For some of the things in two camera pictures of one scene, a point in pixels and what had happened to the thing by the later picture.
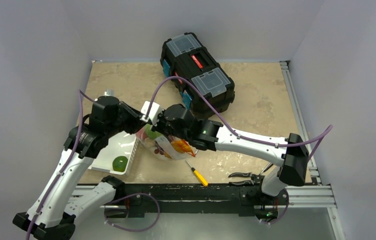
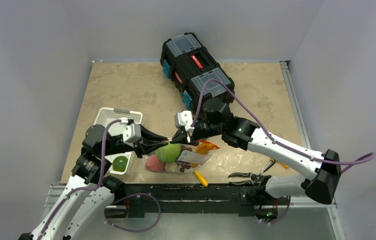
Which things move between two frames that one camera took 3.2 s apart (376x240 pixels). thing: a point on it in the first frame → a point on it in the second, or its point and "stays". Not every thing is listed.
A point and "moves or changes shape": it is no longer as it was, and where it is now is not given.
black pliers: [255, 178] stays
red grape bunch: [161, 152] → [184, 165]
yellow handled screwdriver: [201, 178] stays
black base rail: [135, 198] stays
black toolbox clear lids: [184, 57] stays
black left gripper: [135, 115] → [145, 146]
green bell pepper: [119, 163] stays
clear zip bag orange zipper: [161, 147] moves or changes shape
